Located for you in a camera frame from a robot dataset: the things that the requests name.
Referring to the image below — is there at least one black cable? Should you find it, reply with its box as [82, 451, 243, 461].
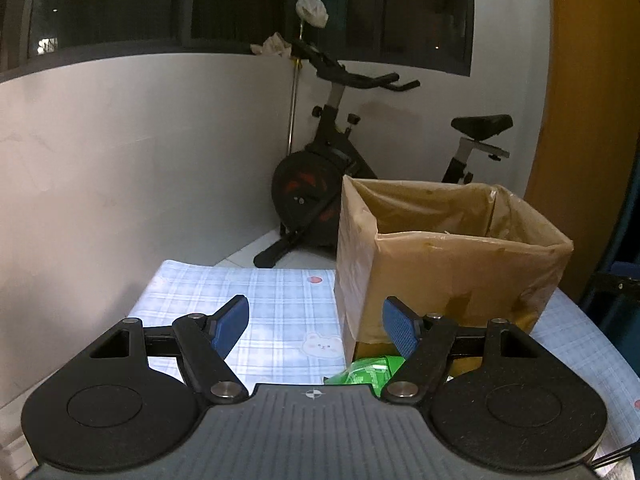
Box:
[591, 446, 640, 472]

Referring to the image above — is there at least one crumpled beige rag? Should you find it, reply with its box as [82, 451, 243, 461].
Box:
[250, 32, 294, 59]

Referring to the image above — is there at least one wooden wardrobe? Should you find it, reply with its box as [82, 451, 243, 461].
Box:
[522, 0, 640, 302]

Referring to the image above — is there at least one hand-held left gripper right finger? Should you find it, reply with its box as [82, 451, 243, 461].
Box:
[381, 296, 546, 405]

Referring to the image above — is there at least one white cloth on pole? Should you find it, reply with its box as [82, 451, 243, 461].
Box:
[295, 0, 329, 29]

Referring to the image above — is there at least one taped cardboard box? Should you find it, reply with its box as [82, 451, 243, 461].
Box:
[334, 176, 574, 366]

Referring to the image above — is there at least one metal pole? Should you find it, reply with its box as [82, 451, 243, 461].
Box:
[286, 20, 307, 157]

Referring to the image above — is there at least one dark window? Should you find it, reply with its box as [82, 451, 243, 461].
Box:
[0, 0, 475, 79]

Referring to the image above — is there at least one dark blue chair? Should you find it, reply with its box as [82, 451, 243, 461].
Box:
[579, 160, 640, 357]

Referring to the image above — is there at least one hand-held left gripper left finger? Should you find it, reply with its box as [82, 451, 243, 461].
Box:
[89, 295, 250, 404]

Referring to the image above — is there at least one blue checked bed sheet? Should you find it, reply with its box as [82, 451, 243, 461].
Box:
[127, 259, 640, 477]

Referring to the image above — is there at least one green snack packet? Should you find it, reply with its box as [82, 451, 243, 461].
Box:
[324, 355, 407, 397]

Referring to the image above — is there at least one black exercise bike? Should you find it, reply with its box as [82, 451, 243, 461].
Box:
[253, 37, 514, 269]

